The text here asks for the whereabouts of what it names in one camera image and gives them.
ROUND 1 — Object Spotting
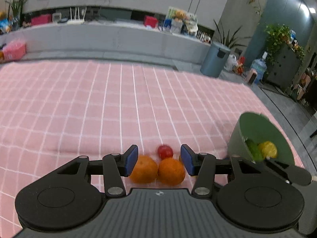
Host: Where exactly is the white plastic bag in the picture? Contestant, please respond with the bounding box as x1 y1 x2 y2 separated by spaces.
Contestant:
224 54 238 72

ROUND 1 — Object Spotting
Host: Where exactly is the pink checkered cloth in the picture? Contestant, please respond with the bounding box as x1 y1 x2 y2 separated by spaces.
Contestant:
0 60 305 236

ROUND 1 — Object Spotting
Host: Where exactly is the blue water jug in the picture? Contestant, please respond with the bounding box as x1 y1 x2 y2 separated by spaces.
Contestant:
251 52 268 84

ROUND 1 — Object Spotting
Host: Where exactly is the potted plant by bin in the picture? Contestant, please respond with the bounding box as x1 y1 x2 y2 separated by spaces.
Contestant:
214 20 251 49

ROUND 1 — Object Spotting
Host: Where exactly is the grey tv bench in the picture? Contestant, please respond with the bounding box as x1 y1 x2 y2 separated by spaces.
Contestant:
1 22 210 65

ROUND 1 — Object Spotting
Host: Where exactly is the teddy bear gift pile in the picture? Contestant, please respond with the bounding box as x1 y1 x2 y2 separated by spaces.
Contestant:
163 7 198 36

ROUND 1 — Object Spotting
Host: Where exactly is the climbing plant on cabinet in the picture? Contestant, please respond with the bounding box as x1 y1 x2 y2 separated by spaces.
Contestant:
264 24 291 66

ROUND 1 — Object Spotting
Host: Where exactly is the red box on shelf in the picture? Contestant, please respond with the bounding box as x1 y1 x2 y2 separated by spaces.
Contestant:
143 15 159 29

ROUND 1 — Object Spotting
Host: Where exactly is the pink storage box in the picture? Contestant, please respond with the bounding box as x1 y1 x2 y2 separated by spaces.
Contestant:
2 39 26 61

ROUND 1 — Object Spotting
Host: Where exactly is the orange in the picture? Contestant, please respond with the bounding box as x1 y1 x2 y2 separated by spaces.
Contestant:
158 157 185 186
130 155 158 184
178 155 183 164

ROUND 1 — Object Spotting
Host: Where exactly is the green cucumber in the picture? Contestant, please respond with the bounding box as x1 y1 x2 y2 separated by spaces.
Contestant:
245 139 264 162

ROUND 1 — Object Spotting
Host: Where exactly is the white wifi router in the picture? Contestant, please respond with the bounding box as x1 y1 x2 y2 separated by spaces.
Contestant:
67 7 87 25

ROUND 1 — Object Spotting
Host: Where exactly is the red small fruit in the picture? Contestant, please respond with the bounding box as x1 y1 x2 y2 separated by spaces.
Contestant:
157 144 174 160

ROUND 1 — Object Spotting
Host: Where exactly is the magenta flat box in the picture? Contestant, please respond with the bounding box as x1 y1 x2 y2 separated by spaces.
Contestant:
31 14 52 26

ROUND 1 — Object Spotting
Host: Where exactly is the green plant in vase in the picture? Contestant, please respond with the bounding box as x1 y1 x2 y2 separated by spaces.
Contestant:
5 0 28 31

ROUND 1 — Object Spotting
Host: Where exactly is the grey pedal trash bin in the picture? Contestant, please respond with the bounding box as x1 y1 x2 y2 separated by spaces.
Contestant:
201 42 230 78

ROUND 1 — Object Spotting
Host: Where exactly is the small pink heater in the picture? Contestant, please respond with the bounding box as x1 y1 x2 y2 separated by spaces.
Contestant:
245 68 257 85

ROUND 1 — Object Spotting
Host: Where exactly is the green colander bowl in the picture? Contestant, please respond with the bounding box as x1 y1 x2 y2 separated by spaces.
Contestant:
227 112 295 165

